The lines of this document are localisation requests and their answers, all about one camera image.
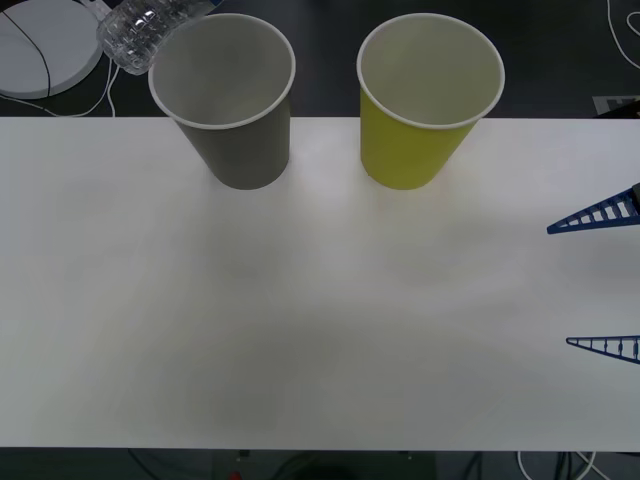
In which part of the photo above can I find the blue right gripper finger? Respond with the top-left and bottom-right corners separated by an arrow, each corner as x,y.
546,182 -> 640,236
565,335 -> 640,366

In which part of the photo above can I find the clear plastic bottle green cap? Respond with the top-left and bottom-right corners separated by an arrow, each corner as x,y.
95,0 -> 217,77

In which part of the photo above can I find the grey plastic waste bin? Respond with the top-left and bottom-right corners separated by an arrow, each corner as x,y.
147,13 -> 297,191

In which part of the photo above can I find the round white disc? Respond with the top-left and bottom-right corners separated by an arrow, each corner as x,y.
0,0 -> 105,100

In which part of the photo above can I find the yellow-green plastic waste bin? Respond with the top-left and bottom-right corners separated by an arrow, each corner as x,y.
356,13 -> 506,191

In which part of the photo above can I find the thin white cable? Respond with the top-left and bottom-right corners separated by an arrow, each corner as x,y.
0,62 -> 124,119

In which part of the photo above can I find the white cable under table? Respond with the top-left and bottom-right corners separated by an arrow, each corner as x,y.
516,449 -> 601,480

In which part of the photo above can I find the looped white cable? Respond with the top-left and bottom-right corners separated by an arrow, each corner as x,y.
605,0 -> 640,66

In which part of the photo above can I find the thin black cable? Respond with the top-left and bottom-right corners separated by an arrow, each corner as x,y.
0,10 -> 53,97

